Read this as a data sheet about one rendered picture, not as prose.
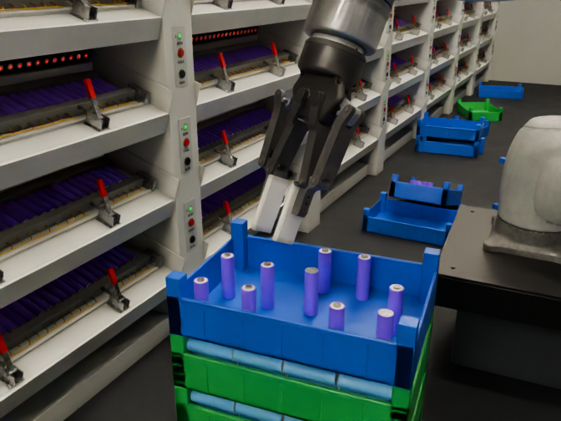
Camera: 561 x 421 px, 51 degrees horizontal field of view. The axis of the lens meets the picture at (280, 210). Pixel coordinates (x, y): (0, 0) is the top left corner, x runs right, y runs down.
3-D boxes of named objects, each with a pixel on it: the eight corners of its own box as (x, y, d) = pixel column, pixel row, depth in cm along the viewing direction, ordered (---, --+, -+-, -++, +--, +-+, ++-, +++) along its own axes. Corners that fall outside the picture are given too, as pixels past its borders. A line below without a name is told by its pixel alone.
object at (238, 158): (305, 143, 188) (319, 103, 181) (196, 202, 138) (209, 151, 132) (254, 117, 194) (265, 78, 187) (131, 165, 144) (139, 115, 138)
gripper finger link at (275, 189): (272, 174, 70) (268, 174, 70) (253, 230, 70) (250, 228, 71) (290, 180, 72) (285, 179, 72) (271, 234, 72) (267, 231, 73)
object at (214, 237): (305, 198, 195) (317, 162, 189) (200, 274, 146) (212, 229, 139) (255, 172, 201) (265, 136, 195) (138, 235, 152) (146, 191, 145)
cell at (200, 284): (213, 321, 75) (210, 276, 72) (206, 328, 73) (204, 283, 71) (199, 318, 75) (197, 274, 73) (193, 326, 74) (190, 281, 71)
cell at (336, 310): (345, 349, 69) (346, 301, 67) (341, 357, 68) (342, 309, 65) (330, 346, 70) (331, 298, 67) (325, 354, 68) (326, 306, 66)
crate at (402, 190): (408, 196, 232) (412, 176, 232) (460, 205, 224) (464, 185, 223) (388, 195, 206) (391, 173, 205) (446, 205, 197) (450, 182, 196)
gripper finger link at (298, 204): (313, 174, 68) (331, 180, 66) (299, 215, 69) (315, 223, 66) (304, 171, 67) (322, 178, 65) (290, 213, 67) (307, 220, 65)
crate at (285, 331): (435, 301, 80) (441, 248, 77) (410, 391, 63) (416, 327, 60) (237, 264, 90) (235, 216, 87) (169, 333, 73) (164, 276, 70)
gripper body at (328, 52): (383, 61, 68) (356, 137, 68) (332, 54, 74) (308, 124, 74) (343, 36, 62) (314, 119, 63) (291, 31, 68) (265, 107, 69)
